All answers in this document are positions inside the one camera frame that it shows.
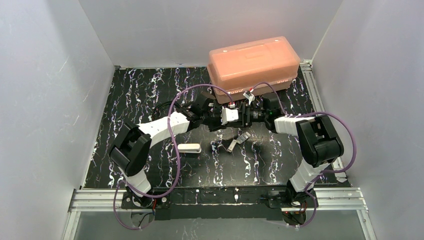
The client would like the aluminium rail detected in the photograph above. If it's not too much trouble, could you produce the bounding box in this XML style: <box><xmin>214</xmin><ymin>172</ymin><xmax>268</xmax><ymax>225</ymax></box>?
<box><xmin>62</xmin><ymin>186</ymin><xmax>377</xmax><ymax>240</ymax></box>
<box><xmin>300</xmin><ymin>59</ymin><xmax>348</xmax><ymax>183</ymax></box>

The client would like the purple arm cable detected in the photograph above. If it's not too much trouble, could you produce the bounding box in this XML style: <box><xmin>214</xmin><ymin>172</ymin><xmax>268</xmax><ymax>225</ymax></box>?
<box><xmin>246</xmin><ymin>82</ymin><xmax>358</xmax><ymax>229</ymax></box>
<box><xmin>113</xmin><ymin>84</ymin><xmax>236</xmax><ymax>231</ymax></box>

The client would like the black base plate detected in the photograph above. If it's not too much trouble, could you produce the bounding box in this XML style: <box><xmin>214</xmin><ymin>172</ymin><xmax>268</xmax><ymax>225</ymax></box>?
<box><xmin>121</xmin><ymin>185</ymin><xmax>317</xmax><ymax>223</ymax></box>

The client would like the aluminium right rail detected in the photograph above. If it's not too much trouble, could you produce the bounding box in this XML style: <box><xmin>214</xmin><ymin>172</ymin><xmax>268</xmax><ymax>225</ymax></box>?
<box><xmin>300</xmin><ymin>59</ymin><xmax>348</xmax><ymax>183</ymax></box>

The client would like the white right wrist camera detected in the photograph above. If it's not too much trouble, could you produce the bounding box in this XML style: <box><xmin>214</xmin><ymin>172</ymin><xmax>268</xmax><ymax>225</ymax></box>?
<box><xmin>243</xmin><ymin>88</ymin><xmax>256</xmax><ymax>105</ymax></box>

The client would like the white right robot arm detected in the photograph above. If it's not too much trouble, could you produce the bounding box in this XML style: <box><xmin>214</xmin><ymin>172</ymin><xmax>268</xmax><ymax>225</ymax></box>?
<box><xmin>238</xmin><ymin>93</ymin><xmax>344</xmax><ymax>203</ymax></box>

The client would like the pink plastic storage box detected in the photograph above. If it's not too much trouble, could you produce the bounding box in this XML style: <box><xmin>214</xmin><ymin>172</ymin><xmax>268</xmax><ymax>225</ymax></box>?
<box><xmin>206</xmin><ymin>36</ymin><xmax>301</xmax><ymax>104</ymax></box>

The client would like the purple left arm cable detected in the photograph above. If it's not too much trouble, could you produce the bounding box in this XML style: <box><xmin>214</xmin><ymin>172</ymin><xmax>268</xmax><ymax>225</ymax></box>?
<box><xmin>113</xmin><ymin>84</ymin><xmax>236</xmax><ymax>231</ymax></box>

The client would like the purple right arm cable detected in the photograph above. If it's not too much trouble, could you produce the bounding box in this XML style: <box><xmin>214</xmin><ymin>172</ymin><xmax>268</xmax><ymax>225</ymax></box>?
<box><xmin>246</xmin><ymin>82</ymin><xmax>358</xmax><ymax>229</ymax></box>

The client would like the aluminium front rail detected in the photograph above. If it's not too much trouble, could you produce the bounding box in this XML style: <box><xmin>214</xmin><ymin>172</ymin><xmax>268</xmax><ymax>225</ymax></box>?
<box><xmin>62</xmin><ymin>186</ymin><xmax>377</xmax><ymax>240</ymax></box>

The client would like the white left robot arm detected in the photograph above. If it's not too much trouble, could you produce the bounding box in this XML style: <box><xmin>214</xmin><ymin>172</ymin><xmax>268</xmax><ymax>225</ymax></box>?
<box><xmin>108</xmin><ymin>92</ymin><xmax>239</xmax><ymax>199</ymax></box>

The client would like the coiled black cable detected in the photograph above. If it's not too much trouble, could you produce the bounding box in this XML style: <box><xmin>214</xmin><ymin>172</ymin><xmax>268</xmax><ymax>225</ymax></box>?
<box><xmin>152</xmin><ymin>100</ymin><xmax>176</xmax><ymax>122</ymax></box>

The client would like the white stapler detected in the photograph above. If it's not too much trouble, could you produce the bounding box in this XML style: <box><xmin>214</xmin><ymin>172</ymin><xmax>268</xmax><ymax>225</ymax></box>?
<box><xmin>177</xmin><ymin>143</ymin><xmax>202</xmax><ymax>154</ymax></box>

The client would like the white staples box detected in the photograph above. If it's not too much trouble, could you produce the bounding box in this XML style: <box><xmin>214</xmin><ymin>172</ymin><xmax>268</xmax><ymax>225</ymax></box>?
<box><xmin>226</xmin><ymin>139</ymin><xmax>238</xmax><ymax>153</ymax></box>

